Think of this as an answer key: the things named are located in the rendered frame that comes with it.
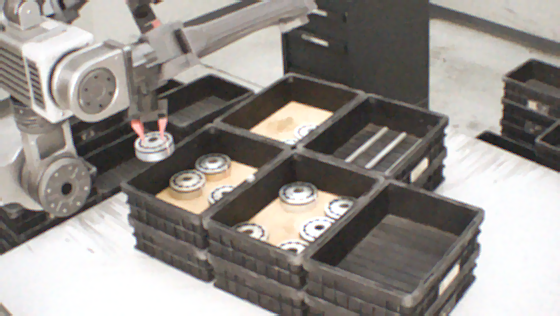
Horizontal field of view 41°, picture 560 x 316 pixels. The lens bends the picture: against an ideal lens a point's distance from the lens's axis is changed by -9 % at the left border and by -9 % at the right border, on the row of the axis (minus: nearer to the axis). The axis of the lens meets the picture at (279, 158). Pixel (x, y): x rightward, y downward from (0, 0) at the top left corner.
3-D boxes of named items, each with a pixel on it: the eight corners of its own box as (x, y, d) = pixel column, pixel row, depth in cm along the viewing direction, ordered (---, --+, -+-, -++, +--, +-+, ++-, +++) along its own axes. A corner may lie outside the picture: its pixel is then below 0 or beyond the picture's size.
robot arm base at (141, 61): (108, 94, 158) (101, 40, 152) (140, 80, 163) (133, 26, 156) (132, 106, 152) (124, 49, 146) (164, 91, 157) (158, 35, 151)
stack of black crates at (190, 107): (194, 223, 336) (181, 127, 313) (152, 196, 355) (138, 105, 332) (264, 183, 359) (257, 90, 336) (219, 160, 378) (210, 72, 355)
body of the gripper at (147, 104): (130, 110, 211) (126, 85, 207) (167, 105, 212) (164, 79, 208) (129, 121, 205) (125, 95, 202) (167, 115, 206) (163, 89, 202)
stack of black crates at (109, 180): (118, 264, 313) (102, 193, 295) (80, 234, 332) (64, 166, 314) (193, 223, 336) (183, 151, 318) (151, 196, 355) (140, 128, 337)
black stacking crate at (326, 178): (301, 297, 190) (299, 260, 185) (205, 256, 206) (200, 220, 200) (385, 215, 217) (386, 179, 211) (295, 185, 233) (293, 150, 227)
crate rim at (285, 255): (299, 267, 185) (299, 258, 184) (200, 226, 201) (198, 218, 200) (387, 185, 212) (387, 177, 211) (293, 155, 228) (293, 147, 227)
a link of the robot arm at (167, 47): (142, 42, 154) (152, 66, 154) (182, 26, 160) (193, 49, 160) (123, 56, 161) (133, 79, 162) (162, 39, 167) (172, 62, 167)
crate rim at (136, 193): (200, 226, 201) (198, 218, 200) (119, 191, 217) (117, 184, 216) (293, 155, 228) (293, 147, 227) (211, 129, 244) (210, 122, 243)
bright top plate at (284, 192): (303, 208, 215) (303, 206, 214) (272, 197, 220) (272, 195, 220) (324, 190, 221) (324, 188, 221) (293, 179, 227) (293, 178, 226)
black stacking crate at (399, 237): (409, 339, 174) (412, 302, 169) (302, 297, 190) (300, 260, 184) (482, 247, 201) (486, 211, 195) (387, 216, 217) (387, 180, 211)
